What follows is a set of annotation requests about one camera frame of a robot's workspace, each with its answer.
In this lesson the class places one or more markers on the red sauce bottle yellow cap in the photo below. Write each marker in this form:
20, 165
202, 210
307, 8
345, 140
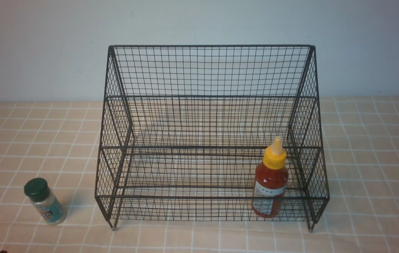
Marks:
271, 178

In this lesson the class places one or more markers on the green-capped seasoning shaker bottle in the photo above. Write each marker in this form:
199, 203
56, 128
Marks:
43, 199

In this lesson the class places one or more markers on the black wire mesh rack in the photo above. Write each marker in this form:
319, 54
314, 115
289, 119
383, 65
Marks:
184, 127

